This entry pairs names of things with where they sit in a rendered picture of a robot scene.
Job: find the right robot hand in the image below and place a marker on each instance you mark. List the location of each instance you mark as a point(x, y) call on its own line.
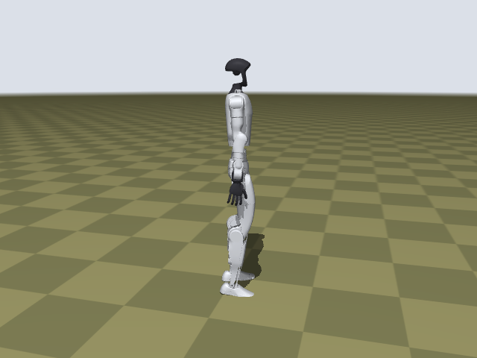
point(237, 189)

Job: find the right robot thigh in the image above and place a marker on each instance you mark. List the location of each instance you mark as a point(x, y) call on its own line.
point(247, 208)

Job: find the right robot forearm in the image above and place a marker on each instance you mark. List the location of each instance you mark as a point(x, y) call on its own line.
point(238, 155)

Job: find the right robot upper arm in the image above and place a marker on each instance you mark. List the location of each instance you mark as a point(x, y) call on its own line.
point(236, 106)

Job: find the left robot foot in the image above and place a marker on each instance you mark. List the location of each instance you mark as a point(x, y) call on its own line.
point(243, 276)

